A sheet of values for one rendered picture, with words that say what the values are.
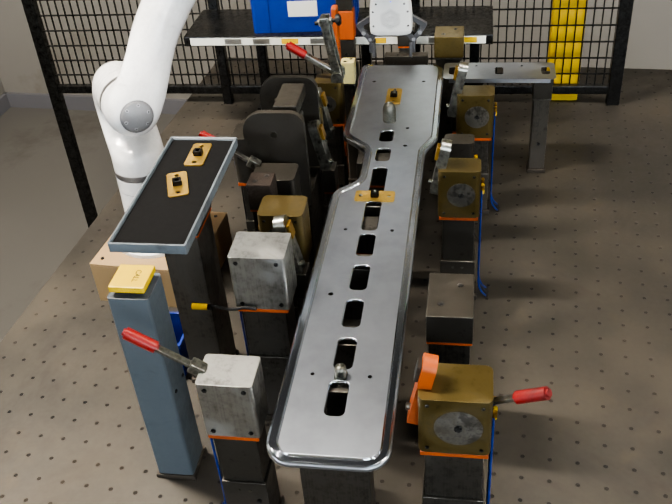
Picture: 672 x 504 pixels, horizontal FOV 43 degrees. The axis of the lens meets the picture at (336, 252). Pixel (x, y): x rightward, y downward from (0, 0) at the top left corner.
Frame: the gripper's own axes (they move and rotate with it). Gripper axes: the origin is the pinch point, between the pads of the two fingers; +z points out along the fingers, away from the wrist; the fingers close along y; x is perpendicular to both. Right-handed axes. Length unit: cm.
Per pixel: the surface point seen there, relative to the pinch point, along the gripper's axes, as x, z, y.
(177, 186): -69, -4, -34
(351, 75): 6.1, 9.2, -11.5
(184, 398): -95, 24, -31
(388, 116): -14.3, 10.3, -0.1
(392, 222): -56, 12, 4
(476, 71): 14.5, 12.3, 20.7
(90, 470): -99, 42, -52
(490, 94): -8.0, 7.7, 24.0
